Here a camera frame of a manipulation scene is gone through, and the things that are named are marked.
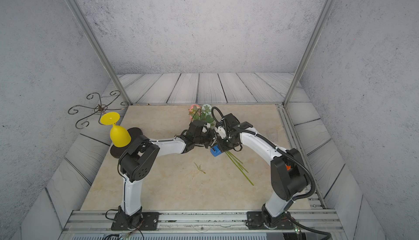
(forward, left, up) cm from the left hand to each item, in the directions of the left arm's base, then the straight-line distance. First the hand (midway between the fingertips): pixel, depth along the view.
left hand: (227, 138), depth 89 cm
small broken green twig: (-11, +15, -12) cm, 22 cm away
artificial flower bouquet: (+25, +14, -7) cm, 29 cm away
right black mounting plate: (-36, -11, -10) cm, 39 cm away
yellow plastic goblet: (-6, +50, +13) cm, 52 cm away
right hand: (-5, +3, -1) cm, 6 cm away
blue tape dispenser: (-3, +6, -8) cm, 10 cm away
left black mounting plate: (-37, +42, +1) cm, 56 cm away
